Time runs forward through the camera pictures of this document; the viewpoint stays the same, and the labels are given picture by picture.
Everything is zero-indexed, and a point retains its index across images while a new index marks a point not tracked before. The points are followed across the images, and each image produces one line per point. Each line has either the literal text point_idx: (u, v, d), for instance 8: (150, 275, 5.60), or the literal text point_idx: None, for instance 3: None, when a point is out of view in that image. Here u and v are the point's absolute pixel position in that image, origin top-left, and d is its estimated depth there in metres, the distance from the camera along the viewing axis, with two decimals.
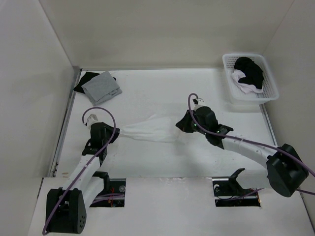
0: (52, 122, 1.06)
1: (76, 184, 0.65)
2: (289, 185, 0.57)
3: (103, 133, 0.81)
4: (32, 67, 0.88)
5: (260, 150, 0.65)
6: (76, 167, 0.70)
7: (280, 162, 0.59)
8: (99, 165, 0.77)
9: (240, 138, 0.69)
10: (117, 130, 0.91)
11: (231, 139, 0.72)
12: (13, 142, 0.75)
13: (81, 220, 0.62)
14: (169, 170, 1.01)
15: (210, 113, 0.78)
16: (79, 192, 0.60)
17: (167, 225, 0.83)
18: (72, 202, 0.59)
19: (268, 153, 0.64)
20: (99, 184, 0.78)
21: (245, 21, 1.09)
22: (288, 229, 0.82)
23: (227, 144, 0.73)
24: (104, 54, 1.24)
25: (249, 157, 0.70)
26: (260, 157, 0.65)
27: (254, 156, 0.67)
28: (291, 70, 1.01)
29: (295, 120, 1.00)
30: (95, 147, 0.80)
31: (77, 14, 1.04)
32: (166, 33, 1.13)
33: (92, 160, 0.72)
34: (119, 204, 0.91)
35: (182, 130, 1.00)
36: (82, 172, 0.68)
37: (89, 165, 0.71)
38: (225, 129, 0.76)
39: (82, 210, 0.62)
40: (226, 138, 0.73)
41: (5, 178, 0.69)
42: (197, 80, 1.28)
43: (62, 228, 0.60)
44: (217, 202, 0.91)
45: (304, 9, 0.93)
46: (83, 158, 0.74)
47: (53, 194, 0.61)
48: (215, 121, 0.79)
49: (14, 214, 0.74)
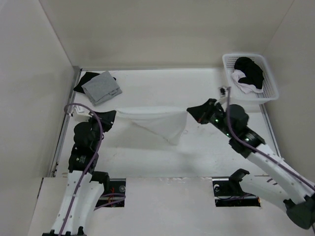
0: (52, 122, 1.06)
1: (68, 222, 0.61)
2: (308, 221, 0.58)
3: (89, 139, 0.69)
4: (32, 67, 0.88)
5: (295, 184, 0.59)
6: (64, 199, 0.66)
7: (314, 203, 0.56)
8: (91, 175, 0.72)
9: (276, 162, 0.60)
10: (110, 122, 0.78)
11: (262, 158, 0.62)
12: (13, 142, 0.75)
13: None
14: (168, 170, 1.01)
15: (244, 115, 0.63)
16: None
17: (168, 225, 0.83)
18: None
19: (303, 189, 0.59)
20: (98, 191, 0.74)
21: (245, 22, 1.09)
22: (288, 229, 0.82)
23: (252, 160, 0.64)
24: (104, 54, 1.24)
25: (276, 180, 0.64)
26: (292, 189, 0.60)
27: (284, 183, 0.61)
28: (291, 70, 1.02)
29: (295, 120, 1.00)
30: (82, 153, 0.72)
31: (76, 14, 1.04)
32: (166, 34, 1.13)
33: (80, 182, 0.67)
34: (119, 204, 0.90)
35: (198, 122, 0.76)
36: (72, 205, 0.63)
37: (77, 192, 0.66)
38: (256, 140, 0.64)
39: None
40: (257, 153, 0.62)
41: (4, 179, 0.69)
42: (197, 79, 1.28)
43: None
44: (217, 202, 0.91)
45: (304, 9, 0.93)
46: (70, 178, 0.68)
47: None
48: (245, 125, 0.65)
49: (14, 214, 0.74)
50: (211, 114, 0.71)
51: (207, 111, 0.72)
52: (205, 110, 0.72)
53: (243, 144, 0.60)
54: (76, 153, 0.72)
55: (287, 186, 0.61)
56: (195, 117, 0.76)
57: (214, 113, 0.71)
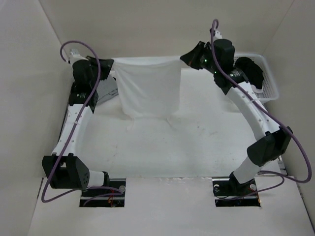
0: (52, 122, 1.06)
1: (71, 145, 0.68)
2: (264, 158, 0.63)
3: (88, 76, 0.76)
4: (32, 67, 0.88)
5: (262, 121, 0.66)
6: (67, 124, 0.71)
7: (273, 139, 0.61)
8: (91, 113, 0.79)
9: (251, 99, 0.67)
10: (108, 65, 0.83)
11: (239, 94, 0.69)
12: (14, 142, 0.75)
13: (84, 176, 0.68)
14: (169, 169, 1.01)
15: (229, 48, 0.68)
16: (76, 159, 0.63)
17: (167, 225, 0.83)
18: (71, 166, 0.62)
19: (268, 127, 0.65)
20: (100, 177, 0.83)
21: (244, 22, 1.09)
22: (288, 229, 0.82)
23: (232, 95, 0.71)
24: (104, 55, 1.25)
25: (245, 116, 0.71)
26: (257, 125, 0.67)
27: (252, 121, 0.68)
28: (291, 70, 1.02)
29: (295, 119, 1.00)
30: (82, 91, 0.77)
31: (76, 14, 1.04)
32: (165, 34, 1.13)
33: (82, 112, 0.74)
34: (119, 204, 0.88)
35: (188, 65, 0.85)
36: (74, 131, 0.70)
37: (78, 119, 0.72)
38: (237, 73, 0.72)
39: (83, 169, 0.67)
40: (235, 88, 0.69)
41: (5, 179, 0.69)
42: (198, 80, 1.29)
43: (67, 185, 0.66)
44: (217, 202, 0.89)
45: (304, 9, 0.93)
46: (72, 109, 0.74)
47: (48, 161, 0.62)
48: (230, 59, 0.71)
49: (14, 215, 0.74)
50: (199, 56, 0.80)
51: (198, 52, 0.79)
52: (196, 52, 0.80)
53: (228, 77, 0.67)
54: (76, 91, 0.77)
55: (252, 122, 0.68)
56: (187, 62, 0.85)
57: (203, 54, 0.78)
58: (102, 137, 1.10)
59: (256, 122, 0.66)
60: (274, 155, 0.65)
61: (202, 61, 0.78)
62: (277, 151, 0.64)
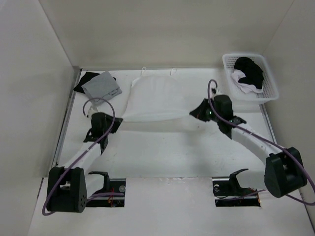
0: (52, 122, 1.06)
1: (79, 163, 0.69)
2: (282, 183, 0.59)
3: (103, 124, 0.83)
4: (32, 67, 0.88)
5: (264, 146, 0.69)
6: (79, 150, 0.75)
7: (280, 161, 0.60)
8: (99, 152, 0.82)
9: (249, 132, 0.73)
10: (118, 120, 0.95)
11: (240, 132, 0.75)
12: (14, 142, 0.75)
13: (82, 198, 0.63)
14: (168, 169, 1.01)
15: (227, 102, 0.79)
16: (81, 171, 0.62)
17: (167, 224, 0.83)
18: (74, 179, 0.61)
19: (272, 150, 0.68)
20: (99, 181, 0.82)
21: (244, 22, 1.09)
22: (288, 229, 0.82)
23: (236, 135, 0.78)
24: (104, 55, 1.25)
25: (254, 150, 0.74)
26: (263, 152, 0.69)
27: (259, 151, 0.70)
28: (291, 70, 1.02)
29: (295, 119, 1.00)
30: (96, 135, 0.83)
31: (76, 14, 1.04)
32: (165, 33, 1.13)
33: (93, 145, 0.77)
34: (119, 204, 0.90)
35: (196, 117, 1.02)
36: (84, 154, 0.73)
37: (91, 147, 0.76)
38: (237, 120, 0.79)
39: (83, 190, 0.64)
40: (236, 128, 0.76)
41: (5, 179, 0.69)
42: (198, 80, 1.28)
43: (63, 205, 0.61)
44: (217, 202, 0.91)
45: (304, 9, 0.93)
46: (86, 144, 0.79)
47: (55, 172, 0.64)
48: (230, 110, 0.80)
49: (14, 215, 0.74)
50: (204, 109, 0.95)
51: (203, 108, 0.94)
52: (201, 107, 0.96)
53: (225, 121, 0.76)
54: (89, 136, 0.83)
55: (260, 152, 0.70)
56: (195, 114, 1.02)
57: (207, 107, 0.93)
58: None
59: (261, 150, 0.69)
60: (293, 183, 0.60)
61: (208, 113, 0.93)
62: (293, 177, 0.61)
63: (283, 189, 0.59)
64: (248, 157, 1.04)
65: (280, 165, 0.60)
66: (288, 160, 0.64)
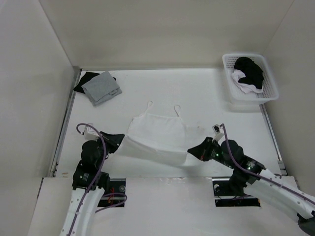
0: (52, 122, 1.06)
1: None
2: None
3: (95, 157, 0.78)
4: (32, 67, 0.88)
5: (301, 202, 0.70)
6: (68, 214, 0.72)
7: None
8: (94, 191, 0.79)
9: (280, 185, 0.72)
10: (117, 144, 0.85)
11: (267, 183, 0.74)
12: (14, 142, 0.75)
13: None
14: (169, 170, 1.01)
15: (239, 148, 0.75)
16: None
17: (167, 224, 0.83)
18: None
19: (309, 205, 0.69)
20: (97, 196, 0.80)
21: (244, 22, 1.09)
22: (288, 229, 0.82)
23: (259, 184, 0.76)
24: (104, 55, 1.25)
25: (283, 200, 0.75)
26: (299, 207, 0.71)
27: (293, 204, 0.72)
28: (291, 71, 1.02)
29: (295, 120, 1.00)
30: (87, 171, 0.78)
31: (76, 14, 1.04)
32: (166, 34, 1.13)
33: (83, 198, 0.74)
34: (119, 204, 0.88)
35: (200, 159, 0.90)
36: (75, 221, 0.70)
37: (79, 209, 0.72)
38: (253, 164, 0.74)
39: None
40: (260, 179, 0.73)
41: (5, 179, 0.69)
42: (198, 80, 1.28)
43: None
44: (217, 202, 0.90)
45: (304, 10, 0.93)
46: (75, 195, 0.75)
47: None
48: (242, 155, 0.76)
49: (14, 215, 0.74)
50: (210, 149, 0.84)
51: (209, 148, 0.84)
52: (205, 147, 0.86)
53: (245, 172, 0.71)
54: (80, 170, 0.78)
55: (294, 206, 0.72)
56: (198, 155, 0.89)
57: (213, 149, 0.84)
58: None
59: (297, 205, 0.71)
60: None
61: (214, 155, 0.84)
62: None
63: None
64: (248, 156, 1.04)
65: None
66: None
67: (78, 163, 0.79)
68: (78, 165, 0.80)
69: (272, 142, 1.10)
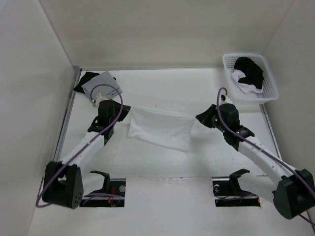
0: (52, 122, 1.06)
1: (78, 159, 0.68)
2: (294, 208, 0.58)
3: (110, 112, 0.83)
4: (32, 67, 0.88)
5: (275, 167, 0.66)
6: (80, 142, 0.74)
7: (293, 184, 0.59)
8: (102, 144, 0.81)
9: (260, 148, 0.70)
10: (126, 109, 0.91)
11: (249, 146, 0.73)
12: (13, 142, 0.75)
13: (78, 194, 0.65)
14: (169, 169, 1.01)
15: (234, 112, 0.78)
16: (78, 170, 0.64)
17: (167, 224, 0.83)
18: (71, 176, 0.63)
19: (284, 171, 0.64)
20: (99, 181, 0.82)
21: (244, 22, 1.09)
22: (288, 229, 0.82)
23: (242, 148, 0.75)
24: (104, 54, 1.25)
25: (263, 168, 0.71)
26: (273, 173, 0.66)
27: (268, 170, 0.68)
28: (291, 70, 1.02)
29: (295, 119, 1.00)
30: (101, 124, 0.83)
31: (76, 14, 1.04)
32: (166, 34, 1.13)
33: (96, 137, 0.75)
34: (119, 204, 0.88)
35: (201, 122, 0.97)
36: (84, 148, 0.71)
37: (92, 141, 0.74)
38: (244, 131, 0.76)
39: (79, 187, 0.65)
40: (244, 141, 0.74)
41: (4, 179, 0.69)
42: (198, 80, 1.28)
43: (59, 199, 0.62)
44: (217, 202, 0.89)
45: (304, 10, 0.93)
46: (88, 134, 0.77)
47: (51, 167, 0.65)
48: (236, 121, 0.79)
49: (14, 215, 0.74)
50: (212, 115, 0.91)
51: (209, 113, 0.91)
52: (208, 113, 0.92)
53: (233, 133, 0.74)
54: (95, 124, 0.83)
55: (270, 172, 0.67)
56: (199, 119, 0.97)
57: (214, 114, 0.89)
58: None
59: (271, 170, 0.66)
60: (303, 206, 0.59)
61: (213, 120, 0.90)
62: (303, 200, 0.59)
63: (294, 212, 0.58)
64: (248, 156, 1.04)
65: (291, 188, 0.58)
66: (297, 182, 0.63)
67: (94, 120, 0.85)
68: (94, 121, 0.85)
69: (272, 142, 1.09)
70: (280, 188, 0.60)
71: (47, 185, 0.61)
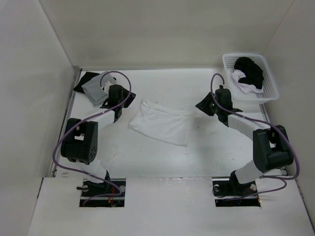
0: (52, 122, 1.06)
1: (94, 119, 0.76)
2: (267, 156, 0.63)
3: (119, 95, 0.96)
4: (32, 67, 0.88)
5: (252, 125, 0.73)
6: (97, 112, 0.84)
7: (265, 133, 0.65)
8: (111, 121, 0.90)
9: (242, 115, 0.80)
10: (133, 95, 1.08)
11: (236, 116, 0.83)
12: (13, 142, 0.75)
13: (92, 150, 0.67)
14: (169, 169, 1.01)
15: (227, 94, 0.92)
16: (96, 124, 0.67)
17: (167, 225, 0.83)
18: (89, 128, 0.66)
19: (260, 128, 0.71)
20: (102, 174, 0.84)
21: (244, 22, 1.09)
22: (288, 229, 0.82)
23: (230, 119, 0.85)
24: (104, 54, 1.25)
25: (245, 133, 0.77)
26: (251, 130, 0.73)
27: (248, 130, 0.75)
28: (291, 71, 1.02)
29: (295, 119, 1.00)
30: (112, 104, 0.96)
31: (76, 14, 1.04)
32: (165, 34, 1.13)
33: (109, 110, 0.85)
34: (119, 204, 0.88)
35: (201, 109, 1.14)
36: (99, 114, 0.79)
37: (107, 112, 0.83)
38: (235, 109, 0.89)
39: (95, 142, 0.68)
40: (232, 114, 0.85)
41: (4, 179, 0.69)
42: (198, 80, 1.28)
43: (76, 153, 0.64)
44: (217, 202, 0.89)
45: (304, 10, 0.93)
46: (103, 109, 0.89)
47: (72, 121, 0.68)
48: (229, 102, 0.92)
49: (14, 215, 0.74)
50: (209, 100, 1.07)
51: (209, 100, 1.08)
52: (206, 101, 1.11)
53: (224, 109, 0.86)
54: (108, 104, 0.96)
55: (249, 132, 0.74)
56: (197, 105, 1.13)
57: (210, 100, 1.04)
58: (102, 137, 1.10)
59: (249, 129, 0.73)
60: (279, 158, 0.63)
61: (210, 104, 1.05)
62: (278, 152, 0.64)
63: (268, 161, 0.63)
64: (248, 156, 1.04)
65: (263, 136, 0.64)
66: (275, 137, 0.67)
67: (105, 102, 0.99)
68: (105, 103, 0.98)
69: None
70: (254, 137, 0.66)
71: (68, 132, 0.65)
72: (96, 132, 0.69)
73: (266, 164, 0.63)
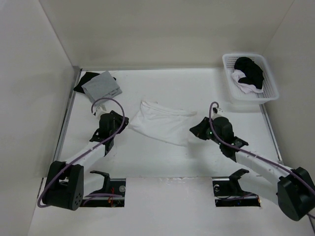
0: (52, 123, 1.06)
1: (80, 160, 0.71)
2: (296, 205, 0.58)
3: (110, 125, 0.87)
4: (32, 67, 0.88)
5: (271, 169, 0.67)
6: (83, 148, 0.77)
7: (291, 184, 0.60)
8: (102, 154, 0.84)
9: (254, 155, 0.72)
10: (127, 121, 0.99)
11: (244, 154, 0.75)
12: (13, 142, 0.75)
13: (77, 197, 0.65)
14: (169, 169, 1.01)
15: (227, 125, 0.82)
16: (80, 169, 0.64)
17: (167, 224, 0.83)
18: (74, 176, 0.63)
19: (280, 173, 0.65)
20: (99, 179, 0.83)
21: (244, 22, 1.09)
22: (288, 229, 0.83)
23: (238, 157, 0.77)
24: (104, 54, 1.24)
25: (261, 175, 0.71)
26: (271, 176, 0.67)
27: (266, 174, 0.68)
28: (291, 71, 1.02)
29: (295, 120, 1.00)
30: (102, 136, 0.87)
31: (76, 14, 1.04)
32: (165, 34, 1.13)
33: (98, 145, 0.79)
34: (119, 204, 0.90)
35: (197, 136, 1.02)
36: (87, 153, 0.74)
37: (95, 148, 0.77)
38: (239, 142, 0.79)
39: (80, 188, 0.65)
40: (239, 151, 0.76)
41: (5, 179, 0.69)
42: (198, 80, 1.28)
43: (58, 201, 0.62)
44: (217, 202, 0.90)
45: (304, 10, 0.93)
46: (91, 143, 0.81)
47: (55, 166, 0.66)
48: (231, 133, 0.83)
49: (14, 215, 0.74)
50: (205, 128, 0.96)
51: (204, 127, 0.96)
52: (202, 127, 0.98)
53: (228, 145, 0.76)
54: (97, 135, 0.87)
55: (267, 176, 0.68)
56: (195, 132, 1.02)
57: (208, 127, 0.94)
58: None
59: (268, 173, 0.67)
60: (309, 203, 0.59)
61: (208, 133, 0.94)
62: (307, 198, 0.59)
63: (300, 211, 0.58)
64: None
65: (291, 187, 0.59)
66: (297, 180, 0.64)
67: (95, 132, 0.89)
68: (95, 133, 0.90)
69: (273, 142, 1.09)
70: (279, 189, 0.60)
71: (51, 181, 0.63)
72: (81, 177, 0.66)
73: (299, 215, 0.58)
